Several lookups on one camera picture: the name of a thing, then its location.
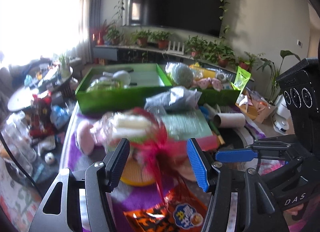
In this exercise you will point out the dark oval coffee table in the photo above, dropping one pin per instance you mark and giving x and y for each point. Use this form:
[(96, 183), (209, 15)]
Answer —
[(54, 81)]

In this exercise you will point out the silver scrub ball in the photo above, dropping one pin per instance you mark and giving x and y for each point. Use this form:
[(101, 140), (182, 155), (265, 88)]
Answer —
[(182, 75)]

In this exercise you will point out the red gift bag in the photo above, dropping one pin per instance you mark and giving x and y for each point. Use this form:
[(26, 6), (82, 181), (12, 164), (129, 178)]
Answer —
[(41, 125)]

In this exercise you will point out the large wall television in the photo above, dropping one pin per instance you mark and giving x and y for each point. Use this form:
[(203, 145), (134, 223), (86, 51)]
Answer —
[(201, 16)]

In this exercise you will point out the filled green tray box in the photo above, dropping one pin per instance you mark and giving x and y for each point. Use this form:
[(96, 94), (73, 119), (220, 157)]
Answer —
[(214, 84)]

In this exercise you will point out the bagged sponges pack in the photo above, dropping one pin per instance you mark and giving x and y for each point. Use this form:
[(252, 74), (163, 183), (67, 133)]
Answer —
[(133, 126)]

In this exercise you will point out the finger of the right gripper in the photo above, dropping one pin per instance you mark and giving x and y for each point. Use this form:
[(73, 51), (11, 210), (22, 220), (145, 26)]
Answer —
[(236, 155)]

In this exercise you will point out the white plush toy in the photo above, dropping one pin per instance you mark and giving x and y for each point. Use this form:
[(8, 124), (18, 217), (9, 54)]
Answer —
[(122, 76)]

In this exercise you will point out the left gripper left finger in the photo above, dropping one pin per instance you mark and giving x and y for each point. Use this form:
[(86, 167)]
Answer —
[(115, 166)]

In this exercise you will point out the green gold bottle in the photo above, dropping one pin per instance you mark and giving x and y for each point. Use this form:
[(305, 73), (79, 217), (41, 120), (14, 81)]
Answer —
[(216, 131)]

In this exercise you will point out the green standing pouch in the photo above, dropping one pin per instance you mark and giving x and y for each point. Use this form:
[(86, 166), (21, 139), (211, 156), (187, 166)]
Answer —
[(241, 79)]

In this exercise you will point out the pink plush toy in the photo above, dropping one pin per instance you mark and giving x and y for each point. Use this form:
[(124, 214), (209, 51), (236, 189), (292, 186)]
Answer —
[(86, 137)]

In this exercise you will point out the orange snack bag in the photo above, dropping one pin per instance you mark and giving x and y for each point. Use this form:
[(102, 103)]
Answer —
[(180, 211)]

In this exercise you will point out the white paper roll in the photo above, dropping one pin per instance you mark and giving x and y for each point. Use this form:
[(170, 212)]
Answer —
[(229, 120)]

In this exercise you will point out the white air purifier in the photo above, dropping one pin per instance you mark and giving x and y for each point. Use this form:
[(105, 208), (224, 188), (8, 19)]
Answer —
[(281, 118)]

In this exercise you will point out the grey cloth in bag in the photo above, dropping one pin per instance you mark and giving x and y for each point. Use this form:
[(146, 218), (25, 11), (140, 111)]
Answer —
[(175, 99)]

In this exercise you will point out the pink feather toy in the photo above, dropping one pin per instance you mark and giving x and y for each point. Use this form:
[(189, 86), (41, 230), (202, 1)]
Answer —
[(158, 152)]

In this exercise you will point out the empty green tray box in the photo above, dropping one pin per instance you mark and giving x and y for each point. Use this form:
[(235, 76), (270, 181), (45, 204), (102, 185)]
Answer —
[(149, 79)]

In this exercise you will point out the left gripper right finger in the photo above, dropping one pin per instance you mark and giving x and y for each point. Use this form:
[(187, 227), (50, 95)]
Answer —
[(202, 165)]

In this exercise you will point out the person's right hand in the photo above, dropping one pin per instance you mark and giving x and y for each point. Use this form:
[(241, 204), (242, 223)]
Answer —
[(289, 214)]

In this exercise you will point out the green snack bag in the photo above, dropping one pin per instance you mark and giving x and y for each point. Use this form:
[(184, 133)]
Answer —
[(104, 84)]

